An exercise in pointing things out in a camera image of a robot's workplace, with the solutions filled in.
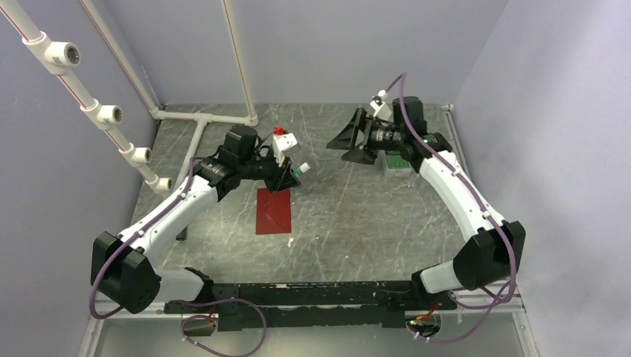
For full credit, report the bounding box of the red envelope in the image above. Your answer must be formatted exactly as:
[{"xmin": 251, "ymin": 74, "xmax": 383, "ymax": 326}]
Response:
[{"xmin": 255, "ymin": 188, "xmax": 292, "ymax": 235}]

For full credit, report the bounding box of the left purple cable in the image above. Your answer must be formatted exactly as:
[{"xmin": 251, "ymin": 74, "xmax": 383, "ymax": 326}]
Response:
[{"xmin": 89, "ymin": 126, "xmax": 288, "ymax": 357}]

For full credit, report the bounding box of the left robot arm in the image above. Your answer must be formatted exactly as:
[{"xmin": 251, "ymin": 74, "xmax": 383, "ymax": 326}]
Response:
[{"xmin": 89, "ymin": 125, "xmax": 310, "ymax": 319}]

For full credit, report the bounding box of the white pvc pipe frame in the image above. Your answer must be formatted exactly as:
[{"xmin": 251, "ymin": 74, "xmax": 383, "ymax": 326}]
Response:
[{"xmin": 1, "ymin": 1, "xmax": 258, "ymax": 197}]

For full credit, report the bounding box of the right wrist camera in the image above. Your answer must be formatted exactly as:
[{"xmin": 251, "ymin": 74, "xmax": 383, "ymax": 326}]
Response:
[{"xmin": 369, "ymin": 89, "xmax": 392, "ymax": 121}]

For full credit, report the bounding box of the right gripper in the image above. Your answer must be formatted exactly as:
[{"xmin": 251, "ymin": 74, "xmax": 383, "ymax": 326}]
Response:
[{"xmin": 326, "ymin": 109, "xmax": 403, "ymax": 166}]

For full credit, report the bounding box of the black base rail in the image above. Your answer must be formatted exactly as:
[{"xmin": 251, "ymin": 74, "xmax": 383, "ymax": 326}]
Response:
[{"xmin": 163, "ymin": 280, "xmax": 457, "ymax": 332}]

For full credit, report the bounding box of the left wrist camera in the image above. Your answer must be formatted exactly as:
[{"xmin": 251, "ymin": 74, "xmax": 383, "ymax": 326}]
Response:
[{"xmin": 272, "ymin": 133, "xmax": 301, "ymax": 167}]

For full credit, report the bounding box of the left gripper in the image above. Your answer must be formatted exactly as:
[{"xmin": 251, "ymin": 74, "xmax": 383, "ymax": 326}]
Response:
[{"xmin": 239, "ymin": 146, "xmax": 300, "ymax": 193}]

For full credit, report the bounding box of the green glue stick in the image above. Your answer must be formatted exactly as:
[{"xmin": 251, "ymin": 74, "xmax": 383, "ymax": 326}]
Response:
[{"xmin": 292, "ymin": 162, "xmax": 311, "ymax": 178}]

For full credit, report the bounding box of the green labelled plastic box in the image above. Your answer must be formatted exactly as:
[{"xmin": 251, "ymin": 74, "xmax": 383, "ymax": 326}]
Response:
[{"xmin": 381, "ymin": 151, "xmax": 413, "ymax": 178}]

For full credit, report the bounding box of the purple cable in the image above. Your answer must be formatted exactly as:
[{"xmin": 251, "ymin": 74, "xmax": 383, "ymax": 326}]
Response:
[
  {"xmin": 89, "ymin": 126, "xmax": 288, "ymax": 357},
  {"xmin": 384, "ymin": 72, "xmax": 519, "ymax": 345}
]

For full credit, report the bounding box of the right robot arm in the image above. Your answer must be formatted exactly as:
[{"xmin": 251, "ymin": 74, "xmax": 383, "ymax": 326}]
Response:
[{"xmin": 327, "ymin": 96, "xmax": 525, "ymax": 309}]

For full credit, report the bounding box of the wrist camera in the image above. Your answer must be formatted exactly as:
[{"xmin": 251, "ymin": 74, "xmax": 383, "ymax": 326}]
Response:
[
  {"xmin": 272, "ymin": 133, "xmax": 301, "ymax": 167},
  {"xmin": 369, "ymin": 89, "xmax": 392, "ymax": 121}
]

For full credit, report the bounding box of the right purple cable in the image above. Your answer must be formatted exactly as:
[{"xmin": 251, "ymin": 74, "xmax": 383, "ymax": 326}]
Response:
[{"xmin": 384, "ymin": 72, "xmax": 519, "ymax": 345}]

